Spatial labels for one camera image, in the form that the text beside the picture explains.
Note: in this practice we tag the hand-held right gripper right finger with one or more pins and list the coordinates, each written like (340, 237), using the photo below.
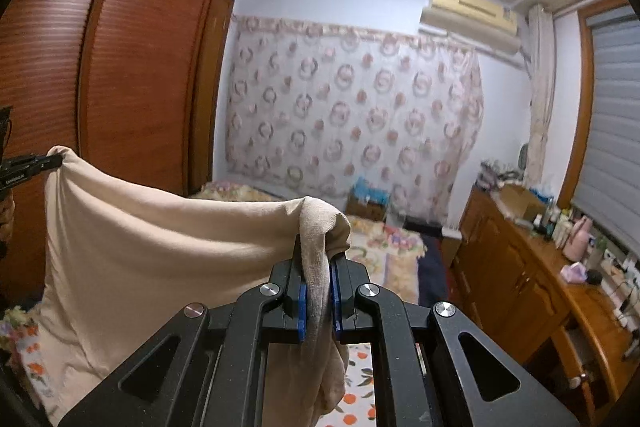
(336, 302)

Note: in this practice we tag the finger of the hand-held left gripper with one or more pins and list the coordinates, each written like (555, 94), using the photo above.
(35, 164)

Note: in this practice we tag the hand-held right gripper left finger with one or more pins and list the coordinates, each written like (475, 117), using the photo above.
(301, 312)

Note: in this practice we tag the peach printed t-shirt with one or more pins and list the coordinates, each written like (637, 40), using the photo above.
(150, 247)

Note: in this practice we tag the pile of folded clothes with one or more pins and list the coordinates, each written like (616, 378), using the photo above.
(492, 177)

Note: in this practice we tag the person's left hand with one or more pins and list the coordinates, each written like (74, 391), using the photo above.
(5, 217)

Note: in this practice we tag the orange fruit print bedsheet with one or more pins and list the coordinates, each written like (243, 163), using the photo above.
(360, 387)

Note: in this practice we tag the cardboard box with blue contents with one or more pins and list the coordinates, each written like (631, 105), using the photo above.
(365, 207)

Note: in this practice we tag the brown louvered wooden wardrobe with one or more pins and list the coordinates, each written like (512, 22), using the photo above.
(135, 82)

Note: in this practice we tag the wooden sideboard cabinet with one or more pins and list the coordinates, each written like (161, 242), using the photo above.
(515, 267)

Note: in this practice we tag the circle patterned sheer curtain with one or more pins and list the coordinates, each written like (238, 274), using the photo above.
(350, 117)

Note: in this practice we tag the open cardboard box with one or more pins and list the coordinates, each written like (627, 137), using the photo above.
(515, 199)

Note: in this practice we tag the cluster of cosmetic bottles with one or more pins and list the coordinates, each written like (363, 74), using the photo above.
(555, 224)

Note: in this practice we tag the small desk fan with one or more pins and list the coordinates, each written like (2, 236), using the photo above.
(523, 159)

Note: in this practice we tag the pink tissue pack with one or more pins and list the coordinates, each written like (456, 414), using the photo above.
(574, 272)

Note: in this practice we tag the pink jug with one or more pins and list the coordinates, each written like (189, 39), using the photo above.
(577, 242)

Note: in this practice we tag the beige tied window curtain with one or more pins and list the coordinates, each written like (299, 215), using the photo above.
(540, 107)

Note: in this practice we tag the grey striped window blind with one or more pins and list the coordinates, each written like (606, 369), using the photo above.
(615, 132)

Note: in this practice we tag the wooden window frame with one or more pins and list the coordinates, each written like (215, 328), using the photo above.
(575, 107)

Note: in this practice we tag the wall air conditioner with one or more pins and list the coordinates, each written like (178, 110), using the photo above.
(470, 7)

